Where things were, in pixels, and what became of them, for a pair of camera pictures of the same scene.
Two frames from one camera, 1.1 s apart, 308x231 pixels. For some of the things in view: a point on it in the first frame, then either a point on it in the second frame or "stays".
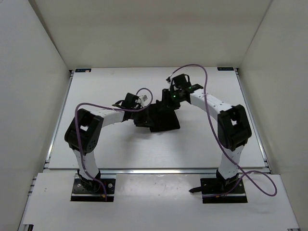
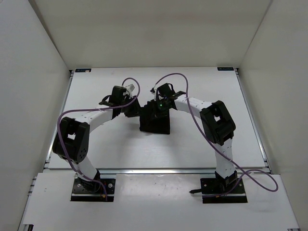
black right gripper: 166,97 to 157,101
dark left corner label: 83,70 stays
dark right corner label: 225,69 stays
